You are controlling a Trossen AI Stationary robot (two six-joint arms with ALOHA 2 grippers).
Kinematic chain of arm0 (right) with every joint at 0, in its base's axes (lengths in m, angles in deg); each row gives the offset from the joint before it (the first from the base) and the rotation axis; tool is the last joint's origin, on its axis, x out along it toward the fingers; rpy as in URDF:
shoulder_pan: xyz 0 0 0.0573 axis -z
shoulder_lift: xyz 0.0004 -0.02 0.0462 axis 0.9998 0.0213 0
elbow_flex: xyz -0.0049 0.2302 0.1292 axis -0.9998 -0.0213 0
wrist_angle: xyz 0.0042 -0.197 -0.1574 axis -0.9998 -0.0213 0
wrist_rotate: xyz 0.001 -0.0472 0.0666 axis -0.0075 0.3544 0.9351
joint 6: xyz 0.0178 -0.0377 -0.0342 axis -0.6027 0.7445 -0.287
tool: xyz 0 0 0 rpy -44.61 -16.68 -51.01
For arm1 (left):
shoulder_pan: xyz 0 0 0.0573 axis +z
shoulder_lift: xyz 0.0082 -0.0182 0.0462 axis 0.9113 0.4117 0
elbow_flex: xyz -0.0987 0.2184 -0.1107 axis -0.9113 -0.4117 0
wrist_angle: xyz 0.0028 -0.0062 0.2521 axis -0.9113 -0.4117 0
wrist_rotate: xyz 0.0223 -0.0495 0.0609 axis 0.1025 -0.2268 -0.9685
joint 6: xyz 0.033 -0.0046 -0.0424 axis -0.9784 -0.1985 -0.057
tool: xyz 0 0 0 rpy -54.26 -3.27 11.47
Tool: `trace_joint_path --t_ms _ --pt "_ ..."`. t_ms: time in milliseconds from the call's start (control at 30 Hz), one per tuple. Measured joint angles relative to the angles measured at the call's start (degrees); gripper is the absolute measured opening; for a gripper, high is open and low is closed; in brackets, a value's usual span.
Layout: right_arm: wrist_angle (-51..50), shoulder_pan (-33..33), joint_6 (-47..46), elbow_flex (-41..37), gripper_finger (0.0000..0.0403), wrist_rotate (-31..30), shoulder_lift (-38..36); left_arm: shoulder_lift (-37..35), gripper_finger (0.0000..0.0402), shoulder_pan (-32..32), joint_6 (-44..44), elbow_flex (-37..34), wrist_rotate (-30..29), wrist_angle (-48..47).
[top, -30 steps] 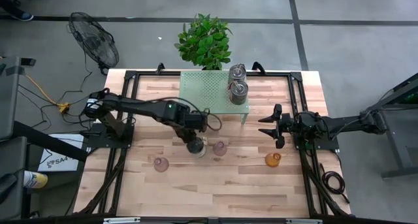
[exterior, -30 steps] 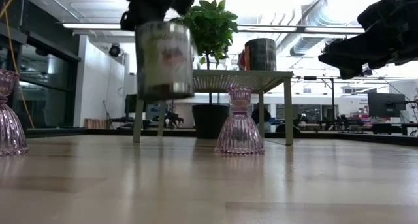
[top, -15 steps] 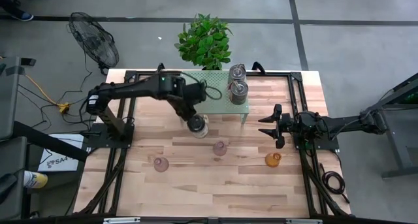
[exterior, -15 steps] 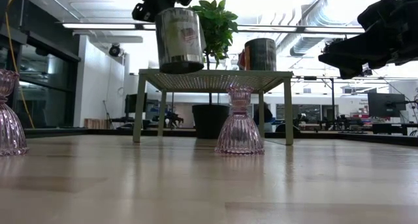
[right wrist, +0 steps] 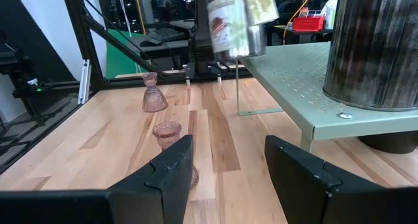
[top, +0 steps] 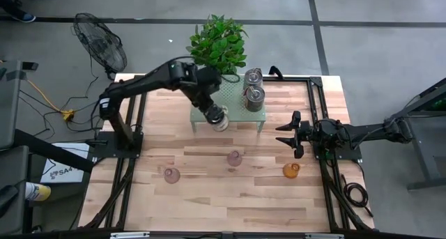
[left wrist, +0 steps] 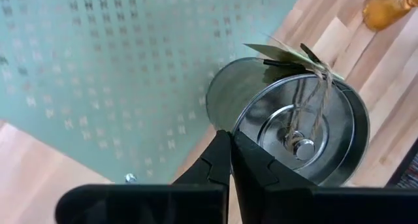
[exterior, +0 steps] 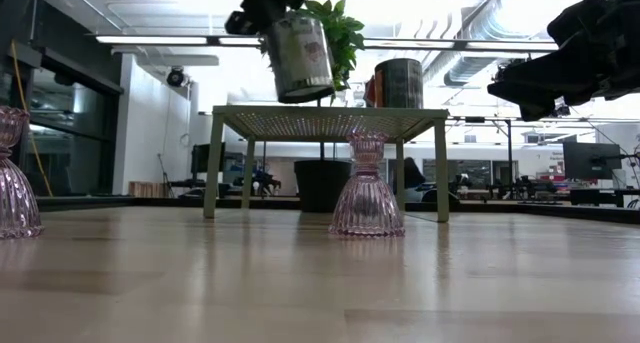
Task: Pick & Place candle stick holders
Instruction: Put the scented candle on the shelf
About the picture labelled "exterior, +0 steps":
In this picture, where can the dark computer monitor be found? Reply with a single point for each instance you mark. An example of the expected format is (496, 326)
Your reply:
(592, 160)
(205, 158)

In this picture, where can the tin candle with green label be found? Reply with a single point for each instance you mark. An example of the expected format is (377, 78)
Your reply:
(300, 58)

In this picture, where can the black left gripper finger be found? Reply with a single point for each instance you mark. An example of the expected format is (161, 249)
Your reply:
(270, 20)

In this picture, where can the green perforated metal shelf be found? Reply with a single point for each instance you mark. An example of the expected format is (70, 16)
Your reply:
(250, 114)

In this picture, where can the long ceiling light bar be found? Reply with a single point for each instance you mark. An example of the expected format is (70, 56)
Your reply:
(165, 39)

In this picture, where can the black plant pot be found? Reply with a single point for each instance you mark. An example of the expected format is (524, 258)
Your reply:
(320, 188)

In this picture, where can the leafy green potted plant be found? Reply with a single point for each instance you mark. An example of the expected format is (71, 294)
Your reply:
(345, 38)

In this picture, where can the wooden slat box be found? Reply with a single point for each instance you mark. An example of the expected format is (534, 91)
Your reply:
(149, 189)

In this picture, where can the pink glass candlestick holder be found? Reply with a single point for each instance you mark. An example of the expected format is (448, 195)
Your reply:
(17, 203)
(366, 203)

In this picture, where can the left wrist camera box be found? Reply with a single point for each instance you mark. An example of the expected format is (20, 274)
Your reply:
(237, 24)

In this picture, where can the round ceiling security camera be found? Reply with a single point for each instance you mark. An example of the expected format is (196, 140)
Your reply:
(176, 77)

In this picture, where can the tin candle with orange label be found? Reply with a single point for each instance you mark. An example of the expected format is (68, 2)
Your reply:
(400, 83)

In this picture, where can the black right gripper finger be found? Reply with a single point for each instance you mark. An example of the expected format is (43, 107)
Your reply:
(530, 80)
(537, 109)

